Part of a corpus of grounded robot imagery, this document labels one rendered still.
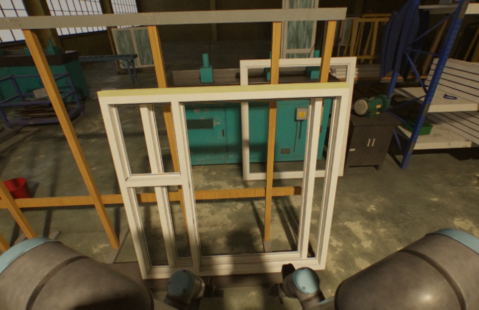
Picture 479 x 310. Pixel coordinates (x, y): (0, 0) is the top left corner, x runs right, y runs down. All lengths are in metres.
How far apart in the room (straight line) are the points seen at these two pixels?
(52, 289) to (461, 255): 0.62
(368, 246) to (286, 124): 1.67
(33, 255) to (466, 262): 0.69
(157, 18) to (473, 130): 3.95
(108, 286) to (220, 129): 2.85
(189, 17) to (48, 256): 1.33
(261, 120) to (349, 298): 2.83
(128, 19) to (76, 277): 1.39
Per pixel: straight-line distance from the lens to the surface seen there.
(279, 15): 1.58
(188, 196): 1.74
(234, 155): 3.38
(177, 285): 1.00
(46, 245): 0.56
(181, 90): 1.51
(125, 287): 0.49
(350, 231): 2.76
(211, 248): 2.46
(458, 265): 0.52
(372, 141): 3.53
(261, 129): 3.23
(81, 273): 0.48
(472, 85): 4.20
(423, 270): 0.48
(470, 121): 4.41
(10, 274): 0.55
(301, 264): 2.25
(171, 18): 1.58
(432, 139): 4.15
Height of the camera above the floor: 1.90
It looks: 30 degrees down
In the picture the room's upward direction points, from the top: 2 degrees counter-clockwise
